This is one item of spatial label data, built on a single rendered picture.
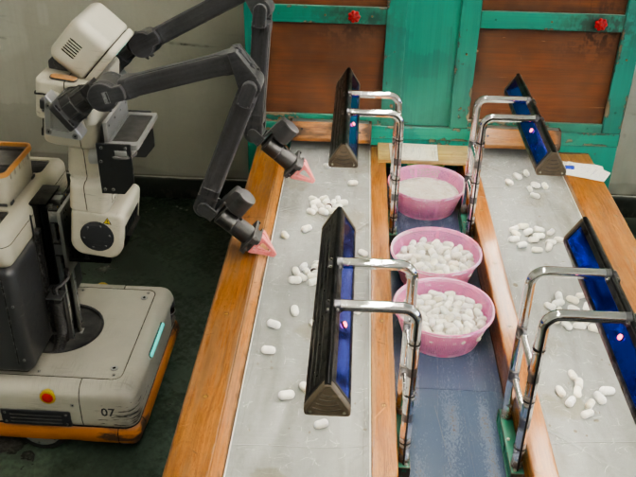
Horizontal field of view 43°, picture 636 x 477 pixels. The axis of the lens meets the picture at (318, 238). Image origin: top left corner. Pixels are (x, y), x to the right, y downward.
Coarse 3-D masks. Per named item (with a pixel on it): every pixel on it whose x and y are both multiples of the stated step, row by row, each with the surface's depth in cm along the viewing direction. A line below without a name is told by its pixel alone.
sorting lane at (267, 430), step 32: (320, 160) 296; (288, 192) 273; (320, 192) 274; (352, 192) 274; (288, 224) 255; (320, 224) 255; (288, 256) 239; (288, 288) 225; (256, 320) 212; (288, 320) 212; (256, 352) 200; (288, 352) 201; (352, 352) 201; (256, 384) 190; (288, 384) 190; (352, 384) 191; (256, 416) 181; (288, 416) 181; (320, 416) 181; (352, 416) 181; (256, 448) 173; (288, 448) 173; (320, 448) 173; (352, 448) 173
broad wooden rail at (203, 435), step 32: (256, 160) 289; (256, 192) 268; (256, 256) 234; (224, 288) 220; (256, 288) 223; (224, 320) 207; (224, 352) 196; (192, 384) 186; (224, 384) 186; (192, 416) 177; (224, 416) 178; (192, 448) 169; (224, 448) 172
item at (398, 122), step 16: (352, 96) 250; (368, 96) 250; (384, 96) 249; (352, 112) 237; (368, 112) 236; (384, 112) 236; (400, 112) 252; (400, 128) 238; (400, 144) 241; (400, 160) 244
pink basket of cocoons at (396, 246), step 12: (420, 228) 249; (432, 228) 249; (444, 228) 248; (396, 240) 243; (408, 240) 248; (432, 240) 250; (444, 240) 249; (456, 240) 247; (468, 240) 244; (396, 252) 243; (480, 252) 237; (420, 276) 230; (432, 276) 228; (444, 276) 228; (456, 276) 229; (456, 288) 234
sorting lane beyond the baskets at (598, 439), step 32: (512, 160) 298; (512, 192) 276; (544, 192) 277; (512, 224) 257; (544, 224) 258; (512, 256) 241; (544, 256) 241; (512, 288) 227; (544, 288) 227; (576, 288) 227; (576, 352) 202; (544, 384) 192; (608, 384) 192; (544, 416) 183; (576, 416) 183; (608, 416) 183; (576, 448) 174; (608, 448) 175
